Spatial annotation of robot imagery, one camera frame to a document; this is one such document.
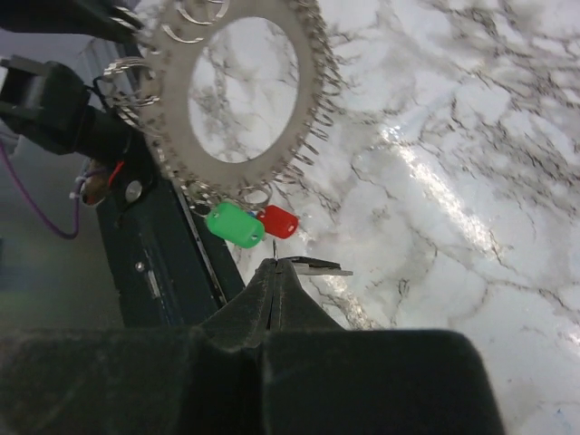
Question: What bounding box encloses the green key tag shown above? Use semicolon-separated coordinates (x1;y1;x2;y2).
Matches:
205;202;266;248

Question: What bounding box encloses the red key tag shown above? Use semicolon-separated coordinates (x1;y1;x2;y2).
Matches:
256;205;299;239

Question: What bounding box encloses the metal disc with key rings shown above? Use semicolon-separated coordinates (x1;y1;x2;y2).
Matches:
103;1;341;215

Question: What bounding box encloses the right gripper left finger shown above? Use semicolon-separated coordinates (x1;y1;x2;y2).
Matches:
1;259;276;434

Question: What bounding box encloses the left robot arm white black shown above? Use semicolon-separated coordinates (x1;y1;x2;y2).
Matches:
1;1;155;178

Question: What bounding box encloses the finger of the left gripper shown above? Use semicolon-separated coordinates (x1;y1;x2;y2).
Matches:
1;0;140;44

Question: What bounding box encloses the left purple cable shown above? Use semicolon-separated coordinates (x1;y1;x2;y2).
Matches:
0;144;82;239

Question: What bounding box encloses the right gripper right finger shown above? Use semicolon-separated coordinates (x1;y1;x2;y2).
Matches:
257;258;507;435

